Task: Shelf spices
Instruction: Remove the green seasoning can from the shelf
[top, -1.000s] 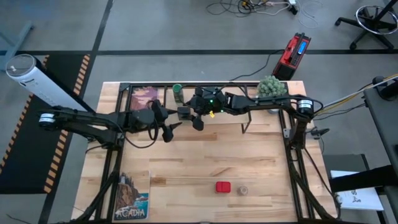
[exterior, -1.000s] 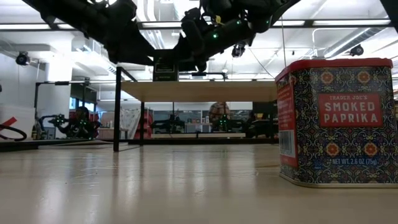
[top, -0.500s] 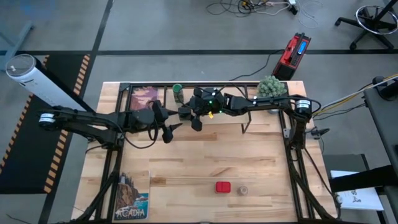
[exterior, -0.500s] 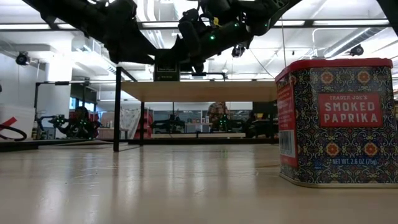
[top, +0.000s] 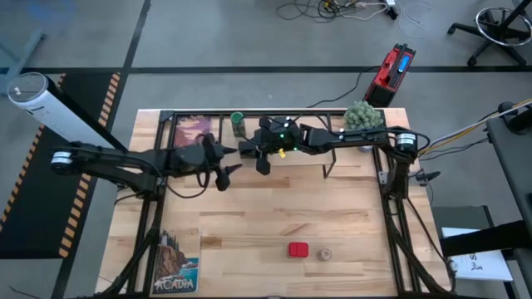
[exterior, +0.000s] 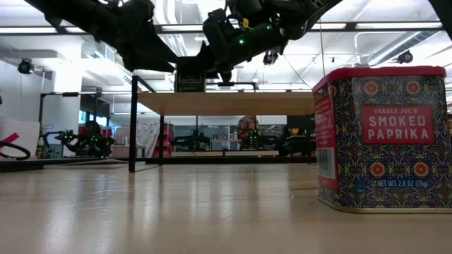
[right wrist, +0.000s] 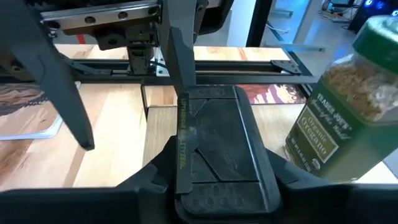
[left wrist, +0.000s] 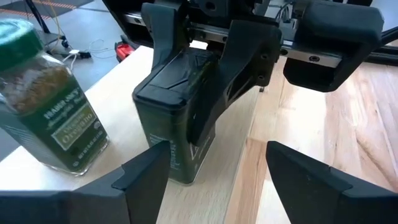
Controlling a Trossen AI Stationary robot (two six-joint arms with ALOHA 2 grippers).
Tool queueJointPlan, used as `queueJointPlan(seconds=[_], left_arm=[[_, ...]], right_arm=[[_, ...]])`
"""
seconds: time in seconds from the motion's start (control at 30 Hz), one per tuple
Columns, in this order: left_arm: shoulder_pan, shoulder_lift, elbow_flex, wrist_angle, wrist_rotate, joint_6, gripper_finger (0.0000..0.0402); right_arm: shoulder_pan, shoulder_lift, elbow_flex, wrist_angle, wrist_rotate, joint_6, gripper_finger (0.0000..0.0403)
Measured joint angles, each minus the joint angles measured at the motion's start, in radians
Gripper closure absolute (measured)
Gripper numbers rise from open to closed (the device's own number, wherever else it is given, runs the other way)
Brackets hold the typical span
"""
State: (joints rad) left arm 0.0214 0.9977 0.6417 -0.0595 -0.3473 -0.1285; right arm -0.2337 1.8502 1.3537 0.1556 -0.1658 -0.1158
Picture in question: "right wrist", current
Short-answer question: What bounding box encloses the Acadia postcard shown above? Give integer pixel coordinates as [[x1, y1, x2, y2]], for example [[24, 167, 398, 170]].
[[0, 81, 82, 141]]

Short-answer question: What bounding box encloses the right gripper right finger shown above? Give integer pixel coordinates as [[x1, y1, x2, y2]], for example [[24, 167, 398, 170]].
[[266, 148, 398, 224]]

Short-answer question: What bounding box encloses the green-lidded oregano jar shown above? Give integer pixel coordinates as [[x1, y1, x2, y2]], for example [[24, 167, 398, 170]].
[[284, 14, 398, 185]]

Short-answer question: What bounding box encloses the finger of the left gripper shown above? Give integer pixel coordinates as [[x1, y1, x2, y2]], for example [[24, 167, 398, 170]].
[[159, 0, 199, 95], [0, 0, 96, 152]]

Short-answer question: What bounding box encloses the purple and red postcard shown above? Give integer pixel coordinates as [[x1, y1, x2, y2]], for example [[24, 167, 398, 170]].
[[236, 83, 308, 106]]

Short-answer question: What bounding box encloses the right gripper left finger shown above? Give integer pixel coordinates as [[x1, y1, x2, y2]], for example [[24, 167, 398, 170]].
[[0, 135, 178, 224]]

